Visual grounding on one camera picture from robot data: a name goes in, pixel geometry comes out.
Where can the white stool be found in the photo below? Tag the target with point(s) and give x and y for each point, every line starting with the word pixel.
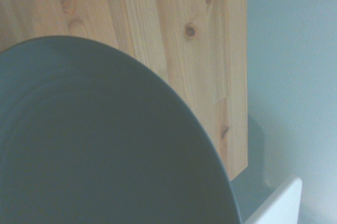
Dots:
pixel 279 205

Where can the teal round plate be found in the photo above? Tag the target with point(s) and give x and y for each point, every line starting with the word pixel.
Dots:
pixel 105 142

